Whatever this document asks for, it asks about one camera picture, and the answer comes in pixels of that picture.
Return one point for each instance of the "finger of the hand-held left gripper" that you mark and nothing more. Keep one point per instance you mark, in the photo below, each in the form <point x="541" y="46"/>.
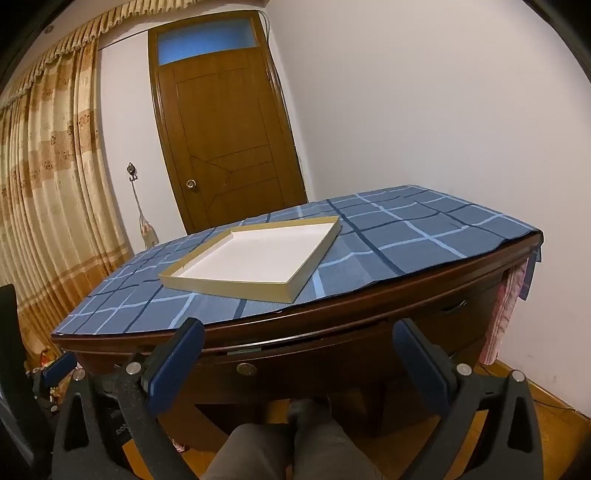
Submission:
<point x="57" y="369"/>

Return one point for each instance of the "brass door knob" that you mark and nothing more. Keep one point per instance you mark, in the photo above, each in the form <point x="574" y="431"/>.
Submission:
<point x="190" y="184"/>

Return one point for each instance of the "person's right leg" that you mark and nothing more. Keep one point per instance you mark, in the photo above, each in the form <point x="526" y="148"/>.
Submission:
<point x="323" y="452"/>

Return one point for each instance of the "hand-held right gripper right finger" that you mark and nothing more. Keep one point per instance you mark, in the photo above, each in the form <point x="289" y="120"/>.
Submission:
<point x="422" y="364"/>

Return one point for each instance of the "blue transom window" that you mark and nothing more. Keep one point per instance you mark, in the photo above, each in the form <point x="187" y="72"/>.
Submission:
<point x="207" y="41"/>

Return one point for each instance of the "person's leg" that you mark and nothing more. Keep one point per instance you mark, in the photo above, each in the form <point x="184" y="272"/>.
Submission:
<point x="249" y="457"/>
<point x="323" y="452"/>

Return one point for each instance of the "curtain tassel tieback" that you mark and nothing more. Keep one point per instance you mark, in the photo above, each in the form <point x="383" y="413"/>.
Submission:
<point x="147" y="233"/>

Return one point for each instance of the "beige cardboard tray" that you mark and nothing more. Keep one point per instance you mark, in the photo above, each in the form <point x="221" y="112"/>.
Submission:
<point x="258" y="254"/>

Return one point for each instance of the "blue plaid tablecloth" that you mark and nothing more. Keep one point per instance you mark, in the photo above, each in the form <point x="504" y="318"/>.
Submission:
<point x="415" y="230"/>

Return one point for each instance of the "side desk drawer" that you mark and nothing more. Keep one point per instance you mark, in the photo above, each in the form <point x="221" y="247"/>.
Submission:
<point x="461" y="323"/>

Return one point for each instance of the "dark wooden desk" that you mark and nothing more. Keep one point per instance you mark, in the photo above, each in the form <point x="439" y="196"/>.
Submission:
<point x="369" y="309"/>

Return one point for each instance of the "brown wooden door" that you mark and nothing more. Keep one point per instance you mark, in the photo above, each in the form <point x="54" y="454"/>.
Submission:
<point x="221" y="138"/>

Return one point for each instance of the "metal wall hook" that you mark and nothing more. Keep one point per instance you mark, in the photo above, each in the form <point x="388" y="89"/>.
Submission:
<point x="131" y="170"/>

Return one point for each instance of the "beige patterned curtain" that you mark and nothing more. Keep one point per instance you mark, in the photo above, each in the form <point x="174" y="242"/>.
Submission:
<point x="55" y="184"/>

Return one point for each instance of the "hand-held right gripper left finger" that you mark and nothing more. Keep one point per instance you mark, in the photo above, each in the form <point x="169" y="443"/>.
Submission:
<point x="178" y="360"/>

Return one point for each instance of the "pink hanging cloth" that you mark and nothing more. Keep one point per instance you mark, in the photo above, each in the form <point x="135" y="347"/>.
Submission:
<point x="501" y="318"/>

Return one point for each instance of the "person's left leg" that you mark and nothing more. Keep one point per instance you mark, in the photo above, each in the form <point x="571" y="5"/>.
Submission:
<point x="249" y="457"/>

